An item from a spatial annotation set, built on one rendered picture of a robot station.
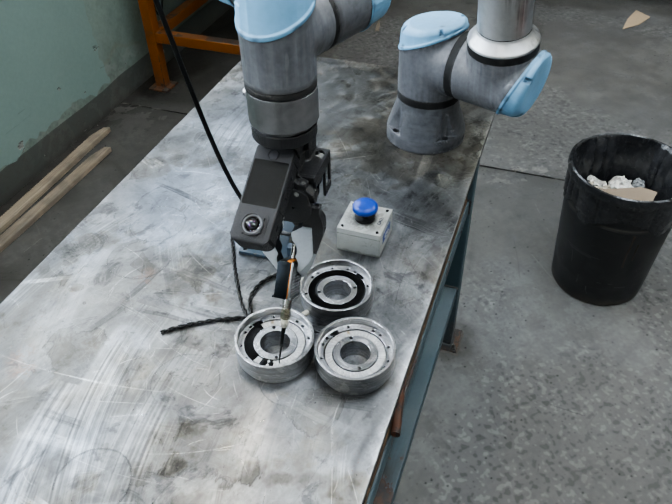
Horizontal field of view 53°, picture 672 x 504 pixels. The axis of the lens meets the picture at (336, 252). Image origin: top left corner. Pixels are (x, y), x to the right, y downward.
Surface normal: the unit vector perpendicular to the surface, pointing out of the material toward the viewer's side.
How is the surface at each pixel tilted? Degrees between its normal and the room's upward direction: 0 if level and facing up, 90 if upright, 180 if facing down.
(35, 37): 90
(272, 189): 31
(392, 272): 0
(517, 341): 0
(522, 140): 0
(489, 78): 99
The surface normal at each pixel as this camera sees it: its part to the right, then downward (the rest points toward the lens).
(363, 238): -0.33, 0.64
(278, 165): -0.17, -0.31
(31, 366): -0.02, -0.74
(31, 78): 0.94, 0.21
